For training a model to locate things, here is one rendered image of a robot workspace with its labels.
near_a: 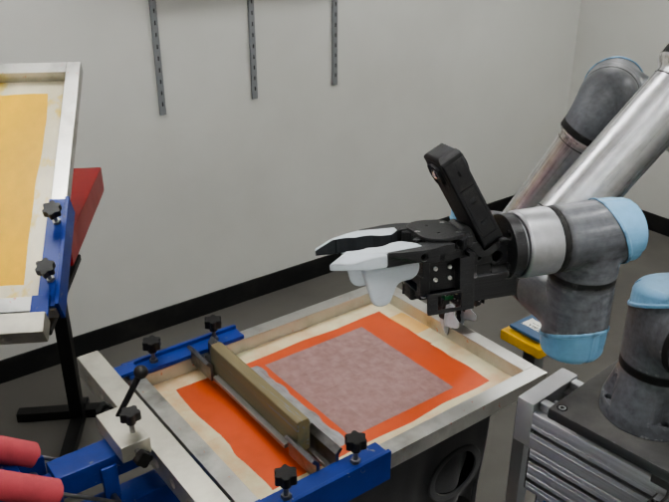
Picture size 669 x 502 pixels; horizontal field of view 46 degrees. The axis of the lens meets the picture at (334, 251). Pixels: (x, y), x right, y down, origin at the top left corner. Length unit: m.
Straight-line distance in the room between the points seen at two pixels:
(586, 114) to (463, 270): 0.83
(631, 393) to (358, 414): 0.69
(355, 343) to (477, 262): 1.18
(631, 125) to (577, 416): 0.48
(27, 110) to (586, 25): 3.92
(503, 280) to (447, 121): 3.90
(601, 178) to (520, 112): 4.19
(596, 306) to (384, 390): 0.97
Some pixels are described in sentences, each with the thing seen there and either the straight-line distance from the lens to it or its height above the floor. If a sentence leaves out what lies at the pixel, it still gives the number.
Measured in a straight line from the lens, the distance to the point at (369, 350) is 1.97.
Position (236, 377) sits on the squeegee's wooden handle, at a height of 1.03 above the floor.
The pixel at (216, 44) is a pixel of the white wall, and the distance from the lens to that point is 3.70.
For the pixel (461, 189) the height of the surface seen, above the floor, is 1.73.
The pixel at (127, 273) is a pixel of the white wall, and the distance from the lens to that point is 3.80.
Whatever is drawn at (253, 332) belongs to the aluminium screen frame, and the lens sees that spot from 1.98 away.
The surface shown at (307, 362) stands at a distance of 1.92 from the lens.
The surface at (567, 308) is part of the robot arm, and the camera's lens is 0.92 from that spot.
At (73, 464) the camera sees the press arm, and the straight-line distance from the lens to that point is 1.57.
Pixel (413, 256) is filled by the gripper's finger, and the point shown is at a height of 1.68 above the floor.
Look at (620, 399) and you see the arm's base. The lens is 1.28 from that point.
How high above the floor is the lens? 2.01
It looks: 25 degrees down
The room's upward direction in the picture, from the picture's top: straight up
